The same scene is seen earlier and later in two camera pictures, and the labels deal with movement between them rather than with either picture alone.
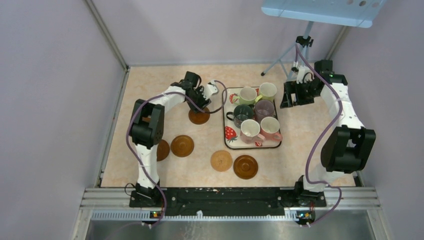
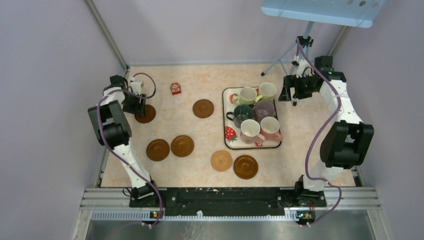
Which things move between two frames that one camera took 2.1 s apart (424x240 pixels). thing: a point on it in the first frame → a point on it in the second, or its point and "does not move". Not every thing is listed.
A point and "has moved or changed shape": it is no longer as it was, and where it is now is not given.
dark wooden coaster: x=163 y=150 does not move
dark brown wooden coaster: x=201 y=118 has moved or changed shape
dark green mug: x=241 y=113 does not move
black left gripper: x=203 y=103 → x=138 y=108
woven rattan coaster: x=221 y=160 does not move
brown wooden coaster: x=182 y=146 does not move
